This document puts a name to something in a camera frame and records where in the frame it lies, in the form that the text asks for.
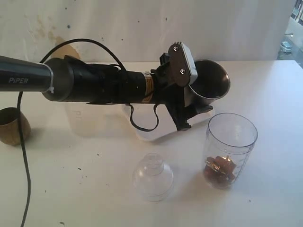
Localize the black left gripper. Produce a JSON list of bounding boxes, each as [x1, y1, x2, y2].
[[150, 53, 213, 131]]

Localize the stainless steel cup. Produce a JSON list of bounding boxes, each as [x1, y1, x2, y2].
[[184, 60, 231, 106]]

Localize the brown cubes and gold coins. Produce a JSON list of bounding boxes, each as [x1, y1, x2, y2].
[[203, 156, 236, 188]]

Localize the brown wooden bowl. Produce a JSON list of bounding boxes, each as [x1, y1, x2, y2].
[[0, 107, 31, 146]]

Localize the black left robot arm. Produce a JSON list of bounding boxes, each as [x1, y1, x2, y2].
[[0, 56, 213, 131]]

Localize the clear plastic shaker cup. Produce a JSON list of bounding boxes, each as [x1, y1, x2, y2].
[[202, 113, 258, 189]]

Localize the clear plastic shaker lid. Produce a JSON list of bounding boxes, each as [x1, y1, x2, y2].
[[132, 153, 174, 202]]

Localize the white rectangular tray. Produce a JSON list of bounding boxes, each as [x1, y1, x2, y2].
[[122, 104, 215, 142]]

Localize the translucent plastic cup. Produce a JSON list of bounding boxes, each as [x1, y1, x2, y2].
[[64, 102, 103, 137]]

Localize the white zip tie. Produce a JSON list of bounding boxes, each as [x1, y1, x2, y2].
[[40, 63, 54, 94]]

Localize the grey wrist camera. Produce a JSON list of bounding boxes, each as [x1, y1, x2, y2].
[[169, 42, 198, 87]]

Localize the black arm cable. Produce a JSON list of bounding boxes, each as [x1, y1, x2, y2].
[[17, 39, 160, 227]]

